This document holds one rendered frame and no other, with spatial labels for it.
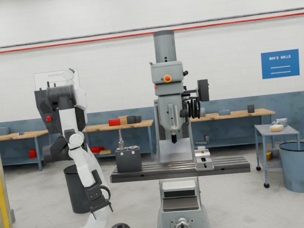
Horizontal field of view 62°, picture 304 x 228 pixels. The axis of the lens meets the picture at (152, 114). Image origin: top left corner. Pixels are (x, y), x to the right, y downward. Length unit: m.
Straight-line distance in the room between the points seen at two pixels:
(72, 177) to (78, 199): 0.34
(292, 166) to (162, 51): 2.60
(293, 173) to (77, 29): 5.63
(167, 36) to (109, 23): 4.44
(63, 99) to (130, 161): 1.01
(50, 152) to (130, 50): 5.05
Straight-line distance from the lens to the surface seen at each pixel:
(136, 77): 6.49
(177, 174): 2.26
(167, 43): 2.42
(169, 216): 2.07
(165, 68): 2.02
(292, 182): 4.24
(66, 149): 1.78
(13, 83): 7.64
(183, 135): 2.66
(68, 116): 1.54
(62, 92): 1.53
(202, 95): 2.46
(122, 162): 2.31
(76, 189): 3.92
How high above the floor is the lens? 1.71
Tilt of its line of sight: 6 degrees down
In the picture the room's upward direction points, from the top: 6 degrees counter-clockwise
